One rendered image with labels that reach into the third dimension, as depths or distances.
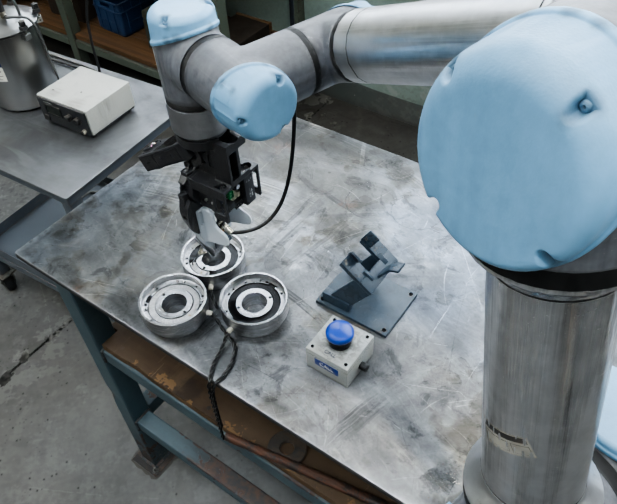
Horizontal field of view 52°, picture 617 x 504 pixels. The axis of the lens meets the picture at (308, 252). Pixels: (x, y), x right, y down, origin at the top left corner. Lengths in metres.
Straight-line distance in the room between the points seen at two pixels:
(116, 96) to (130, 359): 0.68
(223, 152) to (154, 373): 0.61
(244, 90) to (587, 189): 0.39
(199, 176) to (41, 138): 0.93
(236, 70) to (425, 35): 0.18
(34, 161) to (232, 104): 1.06
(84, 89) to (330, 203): 0.77
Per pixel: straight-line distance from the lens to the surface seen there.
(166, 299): 1.01
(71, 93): 1.69
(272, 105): 0.63
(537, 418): 0.47
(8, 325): 2.25
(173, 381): 1.25
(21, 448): 1.96
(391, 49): 0.60
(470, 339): 0.98
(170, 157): 0.84
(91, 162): 1.57
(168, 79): 0.73
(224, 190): 0.79
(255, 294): 0.99
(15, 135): 1.75
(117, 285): 1.09
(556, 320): 0.40
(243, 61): 0.64
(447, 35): 0.55
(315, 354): 0.89
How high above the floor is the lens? 1.58
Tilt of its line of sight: 46 degrees down
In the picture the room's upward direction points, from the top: 4 degrees counter-clockwise
